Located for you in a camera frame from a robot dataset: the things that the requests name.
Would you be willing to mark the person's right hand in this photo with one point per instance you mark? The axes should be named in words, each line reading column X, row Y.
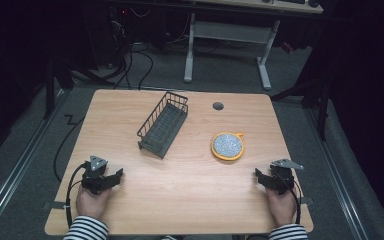
column 282, row 208

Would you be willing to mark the grey-legged wooden desk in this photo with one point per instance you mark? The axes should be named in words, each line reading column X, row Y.
column 230, row 31

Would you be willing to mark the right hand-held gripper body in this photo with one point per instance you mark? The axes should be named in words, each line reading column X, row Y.
column 281, row 180

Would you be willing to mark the black metal stand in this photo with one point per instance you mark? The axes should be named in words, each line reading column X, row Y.
column 50, row 86
column 320, row 100

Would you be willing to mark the grey floor rail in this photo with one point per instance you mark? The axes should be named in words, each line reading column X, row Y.
column 338, row 180
column 16, row 166

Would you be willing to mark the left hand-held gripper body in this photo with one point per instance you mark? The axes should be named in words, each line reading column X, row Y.
column 94, row 176

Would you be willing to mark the black table grommet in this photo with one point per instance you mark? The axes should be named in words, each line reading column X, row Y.
column 218, row 106

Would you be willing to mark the person's left hand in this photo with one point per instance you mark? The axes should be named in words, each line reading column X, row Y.
column 91, row 204

